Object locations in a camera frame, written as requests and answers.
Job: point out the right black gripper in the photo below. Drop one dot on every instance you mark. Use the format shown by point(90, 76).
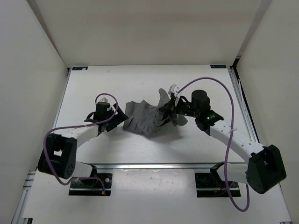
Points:
point(167, 108)

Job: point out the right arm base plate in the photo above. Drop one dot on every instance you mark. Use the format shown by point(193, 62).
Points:
point(208, 183)

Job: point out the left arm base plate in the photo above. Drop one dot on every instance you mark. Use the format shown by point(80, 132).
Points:
point(93, 187)

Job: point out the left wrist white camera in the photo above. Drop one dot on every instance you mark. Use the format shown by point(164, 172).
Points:
point(102, 100)

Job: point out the left blue label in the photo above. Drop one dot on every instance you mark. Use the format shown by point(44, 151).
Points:
point(80, 68)

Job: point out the aluminium front rail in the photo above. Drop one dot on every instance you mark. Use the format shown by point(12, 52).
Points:
point(154, 165)

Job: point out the wrist white camera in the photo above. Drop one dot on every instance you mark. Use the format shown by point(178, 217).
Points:
point(174, 93)
point(102, 100)

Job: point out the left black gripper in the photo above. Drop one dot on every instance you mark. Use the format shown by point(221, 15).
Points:
point(118, 118)

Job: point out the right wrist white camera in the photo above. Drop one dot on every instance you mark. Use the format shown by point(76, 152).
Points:
point(174, 93)

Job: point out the right aluminium frame rail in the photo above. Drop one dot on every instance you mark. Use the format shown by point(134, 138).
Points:
point(271, 204)

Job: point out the grey pleated skirt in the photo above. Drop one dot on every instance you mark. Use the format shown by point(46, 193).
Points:
point(144, 118)

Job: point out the aluminium frame rail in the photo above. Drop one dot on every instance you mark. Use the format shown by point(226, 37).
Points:
point(271, 204)
point(18, 215)

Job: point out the blue label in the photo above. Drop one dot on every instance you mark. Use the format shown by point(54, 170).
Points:
point(218, 66)
point(80, 68)

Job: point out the right blue label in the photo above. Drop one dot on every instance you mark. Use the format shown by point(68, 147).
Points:
point(218, 66)

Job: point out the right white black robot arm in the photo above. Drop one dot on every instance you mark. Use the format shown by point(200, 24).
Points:
point(263, 167)

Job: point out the left aluminium frame rail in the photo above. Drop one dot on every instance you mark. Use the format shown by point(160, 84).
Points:
point(18, 215)

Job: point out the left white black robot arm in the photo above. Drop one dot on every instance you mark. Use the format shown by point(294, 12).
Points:
point(62, 148)

